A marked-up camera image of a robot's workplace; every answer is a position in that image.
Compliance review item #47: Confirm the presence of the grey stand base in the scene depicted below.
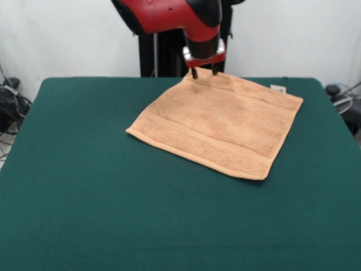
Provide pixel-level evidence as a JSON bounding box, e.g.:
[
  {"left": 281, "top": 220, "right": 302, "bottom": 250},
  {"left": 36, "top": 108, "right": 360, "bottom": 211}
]
[
  {"left": 3, "top": 77, "right": 21, "bottom": 89},
  {"left": 325, "top": 82, "right": 361, "bottom": 115}
]

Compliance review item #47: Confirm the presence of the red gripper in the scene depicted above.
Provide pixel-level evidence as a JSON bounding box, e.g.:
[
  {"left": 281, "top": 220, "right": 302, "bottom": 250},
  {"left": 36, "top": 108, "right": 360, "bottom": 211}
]
[{"left": 182, "top": 38, "right": 226, "bottom": 79}]

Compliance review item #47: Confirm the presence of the tan terry towel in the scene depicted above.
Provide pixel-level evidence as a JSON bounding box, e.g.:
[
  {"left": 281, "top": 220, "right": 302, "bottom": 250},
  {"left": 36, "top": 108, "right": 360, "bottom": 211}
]
[{"left": 125, "top": 67, "right": 305, "bottom": 181}]

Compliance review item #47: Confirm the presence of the black cable tangle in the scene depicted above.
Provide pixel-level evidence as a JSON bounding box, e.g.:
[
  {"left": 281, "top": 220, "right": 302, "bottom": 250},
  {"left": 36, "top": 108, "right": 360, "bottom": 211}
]
[{"left": 0, "top": 84, "right": 32, "bottom": 136}]

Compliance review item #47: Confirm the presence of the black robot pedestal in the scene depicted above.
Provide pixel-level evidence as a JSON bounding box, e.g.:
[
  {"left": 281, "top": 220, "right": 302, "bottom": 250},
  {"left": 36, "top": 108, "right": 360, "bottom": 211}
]
[{"left": 131, "top": 0, "right": 235, "bottom": 78}]

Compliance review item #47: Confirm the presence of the dark green table cloth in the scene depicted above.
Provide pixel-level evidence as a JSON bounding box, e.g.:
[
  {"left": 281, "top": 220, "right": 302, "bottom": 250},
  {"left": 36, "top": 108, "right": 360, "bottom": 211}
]
[{"left": 0, "top": 76, "right": 361, "bottom": 271}]

